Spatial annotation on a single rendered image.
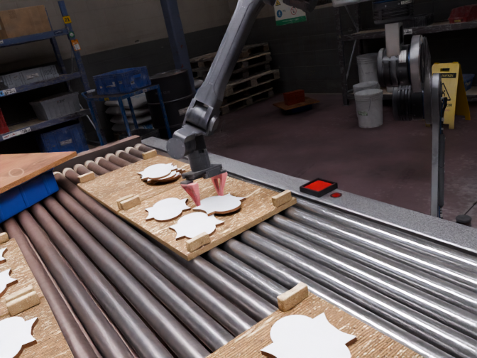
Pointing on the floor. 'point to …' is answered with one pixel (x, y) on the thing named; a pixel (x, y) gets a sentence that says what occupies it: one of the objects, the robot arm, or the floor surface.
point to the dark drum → (170, 99)
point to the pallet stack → (241, 77)
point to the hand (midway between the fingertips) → (209, 199)
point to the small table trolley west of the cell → (123, 107)
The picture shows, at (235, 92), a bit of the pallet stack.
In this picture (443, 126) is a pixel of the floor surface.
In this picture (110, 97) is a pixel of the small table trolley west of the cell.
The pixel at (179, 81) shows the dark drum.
